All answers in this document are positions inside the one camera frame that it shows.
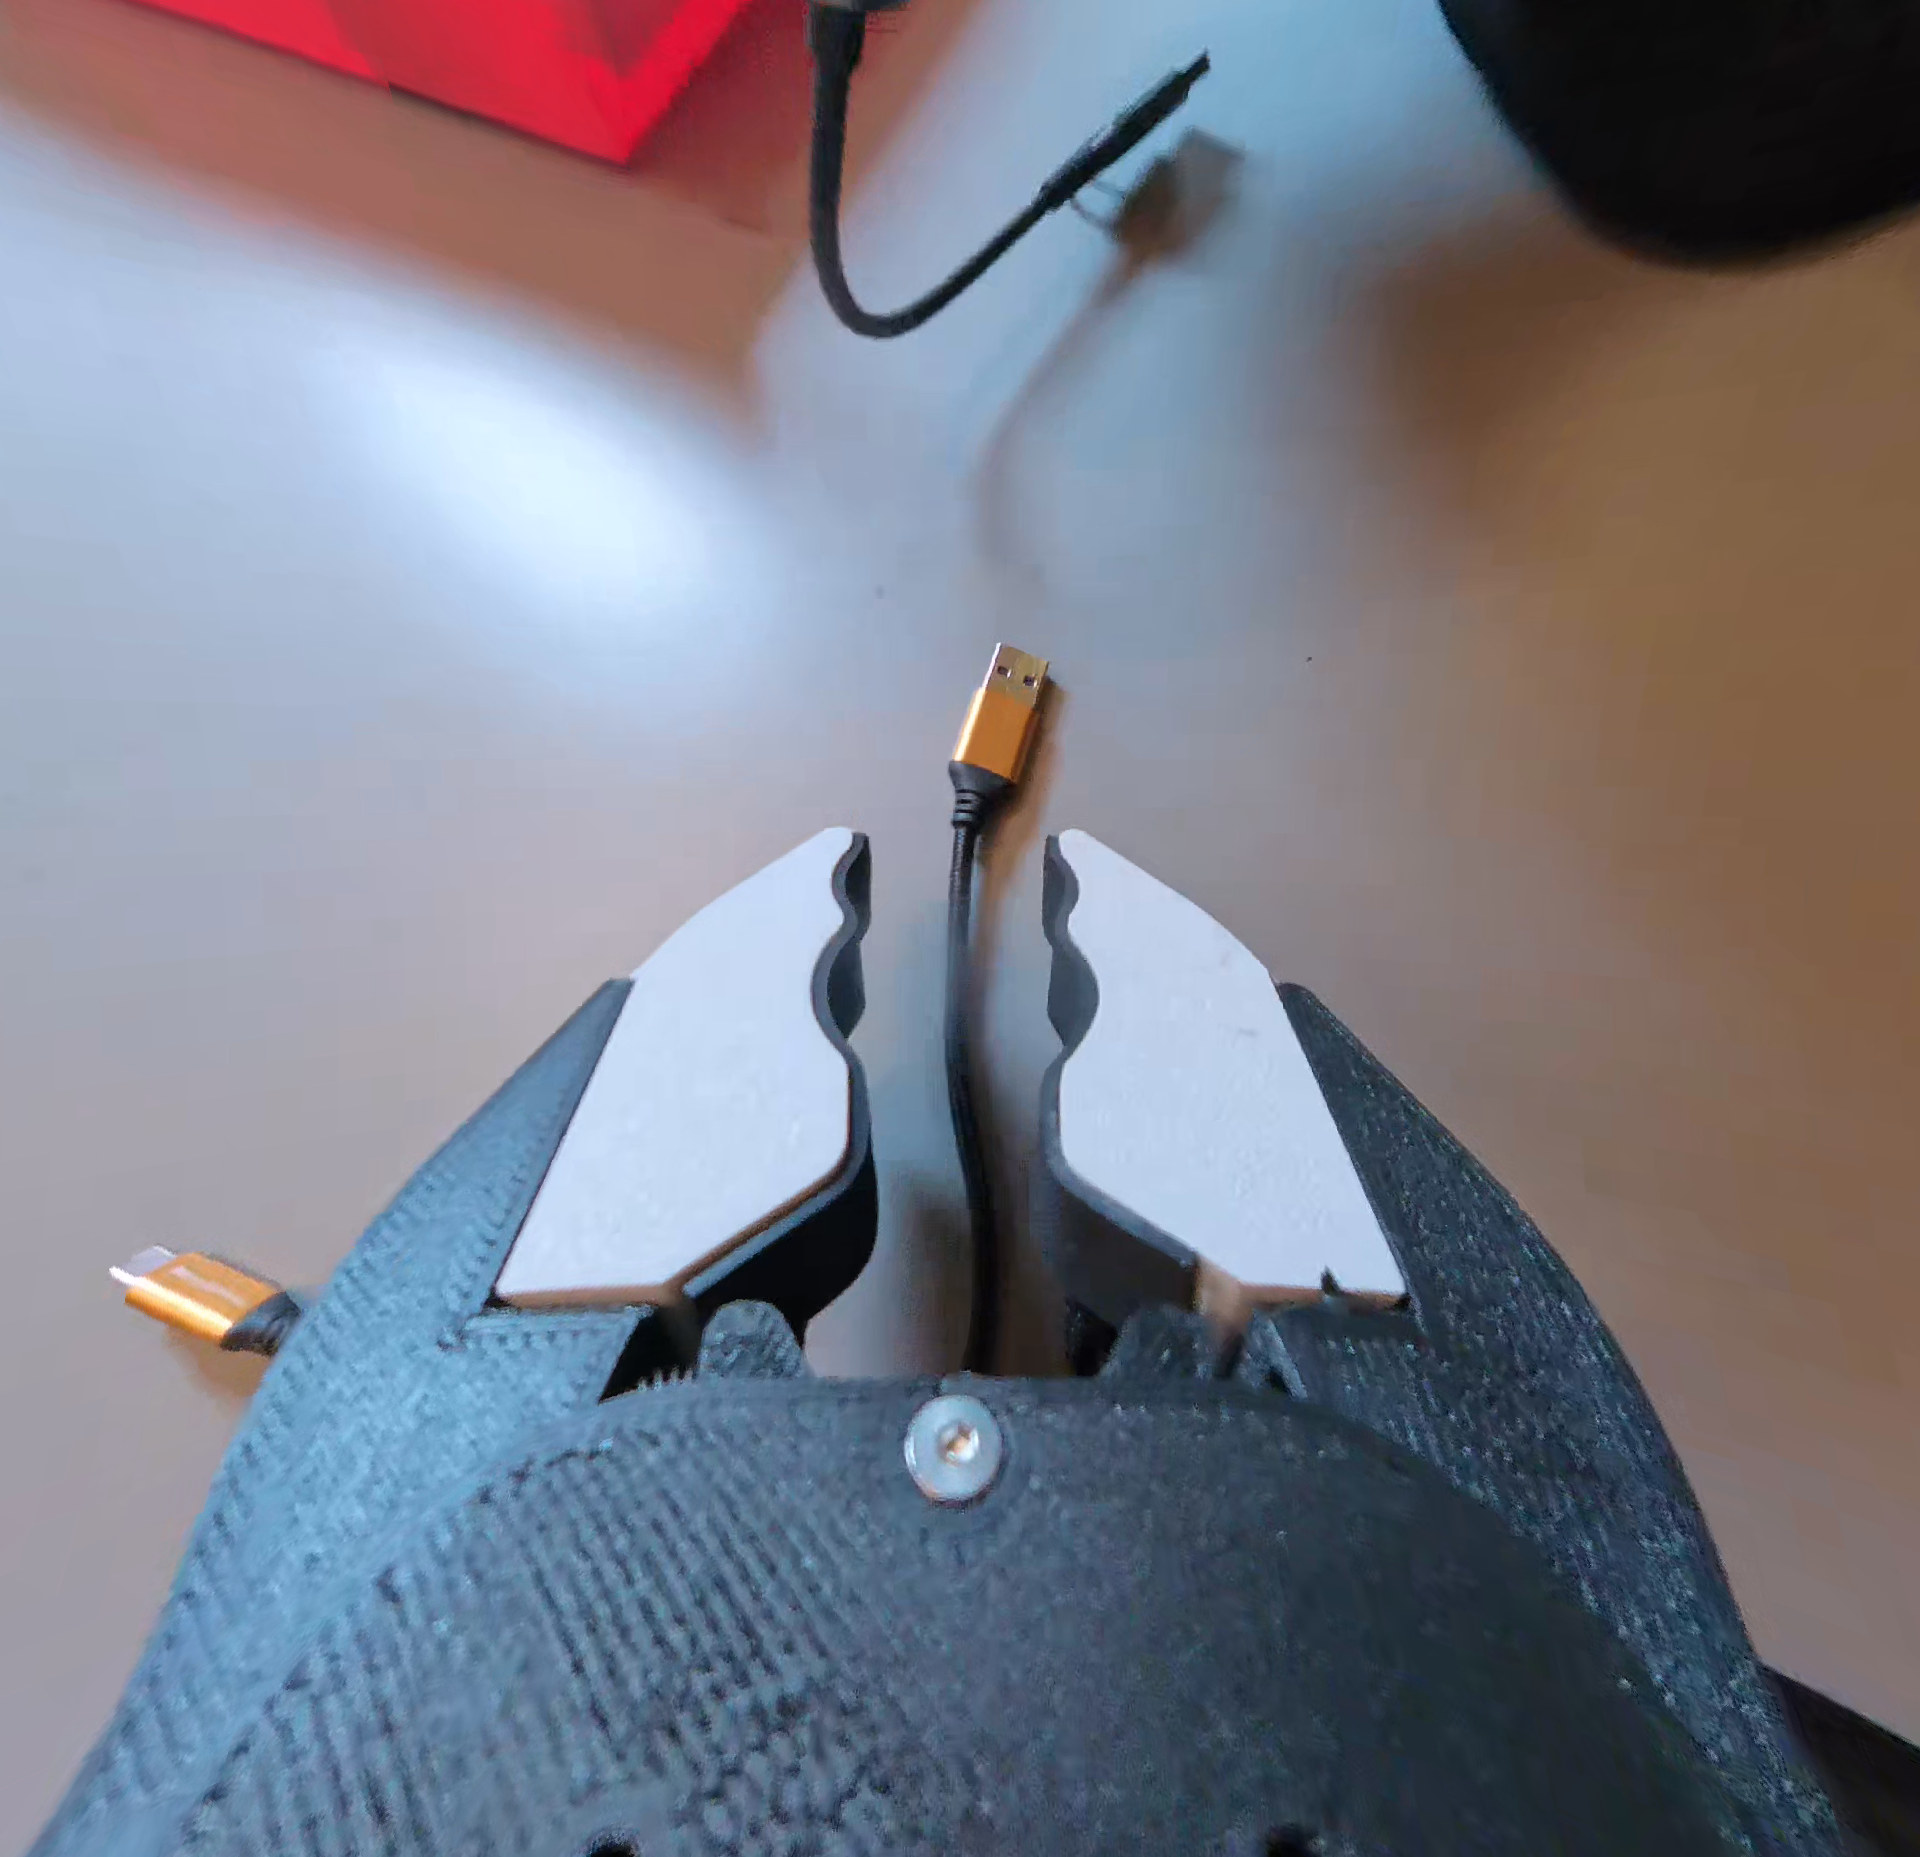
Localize short grey hub cable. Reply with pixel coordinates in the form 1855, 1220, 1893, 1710
808, 2, 1213, 341

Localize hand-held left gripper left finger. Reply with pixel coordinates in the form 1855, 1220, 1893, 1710
492, 827, 880, 1363

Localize braided cable with orange plugs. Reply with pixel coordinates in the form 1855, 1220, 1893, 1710
109, 642, 1052, 1380

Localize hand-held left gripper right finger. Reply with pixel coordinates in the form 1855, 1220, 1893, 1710
1039, 830, 1411, 1367

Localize red plastic bin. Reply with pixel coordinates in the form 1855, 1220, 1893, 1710
0, 0, 768, 168

